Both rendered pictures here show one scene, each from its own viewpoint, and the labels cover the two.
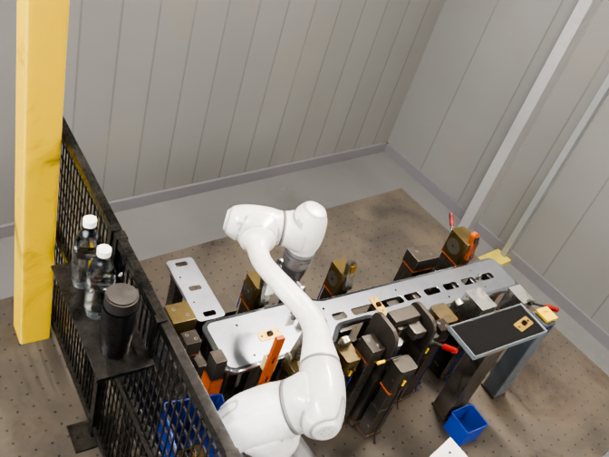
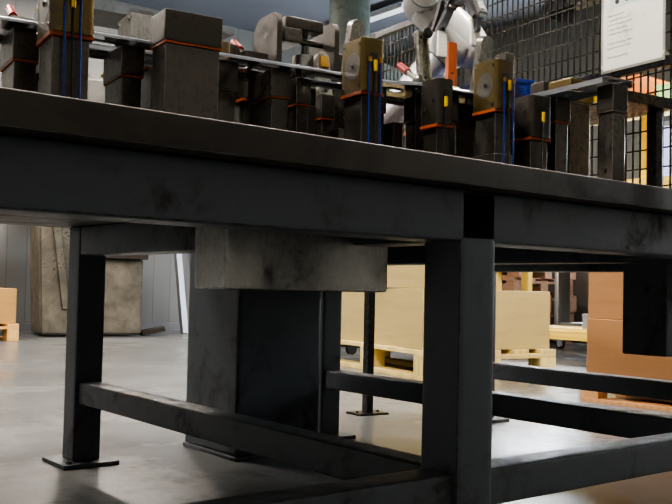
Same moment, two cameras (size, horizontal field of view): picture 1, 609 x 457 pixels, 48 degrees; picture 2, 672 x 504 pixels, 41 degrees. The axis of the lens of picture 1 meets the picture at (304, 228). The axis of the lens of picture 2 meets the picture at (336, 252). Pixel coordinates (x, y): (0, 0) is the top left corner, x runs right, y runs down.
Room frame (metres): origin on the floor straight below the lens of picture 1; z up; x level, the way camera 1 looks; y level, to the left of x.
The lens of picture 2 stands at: (3.94, 0.16, 0.51)
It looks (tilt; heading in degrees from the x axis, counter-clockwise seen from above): 2 degrees up; 192
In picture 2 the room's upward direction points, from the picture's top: 1 degrees clockwise
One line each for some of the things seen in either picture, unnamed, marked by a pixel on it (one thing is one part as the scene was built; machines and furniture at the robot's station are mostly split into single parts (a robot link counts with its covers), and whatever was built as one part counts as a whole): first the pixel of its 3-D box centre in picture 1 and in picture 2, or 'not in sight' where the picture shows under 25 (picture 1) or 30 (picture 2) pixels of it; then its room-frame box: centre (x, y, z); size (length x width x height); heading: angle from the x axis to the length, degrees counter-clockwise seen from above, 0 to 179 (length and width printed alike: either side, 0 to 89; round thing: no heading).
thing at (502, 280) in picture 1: (381, 303); (293, 74); (1.92, -0.36, 1.00); 1.38 x 0.22 x 0.02; 133
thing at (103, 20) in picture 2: (498, 330); (156, 24); (1.81, -0.75, 1.16); 0.37 x 0.14 x 0.02; 133
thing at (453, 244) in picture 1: (447, 264); (65, 74); (2.45, -0.65, 0.88); 0.14 x 0.09 x 0.36; 43
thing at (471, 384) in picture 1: (470, 372); not in sight; (1.81, -0.75, 0.92); 0.10 x 0.08 x 0.45; 133
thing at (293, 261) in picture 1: (298, 255); not in sight; (1.58, -0.01, 1.37); 0.09 x 0.09 x 0.06
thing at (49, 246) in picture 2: not in sight; (99, 205); (-4.12, -3.82, 1.25); 1.28 x 1.18 x 2.49; 140
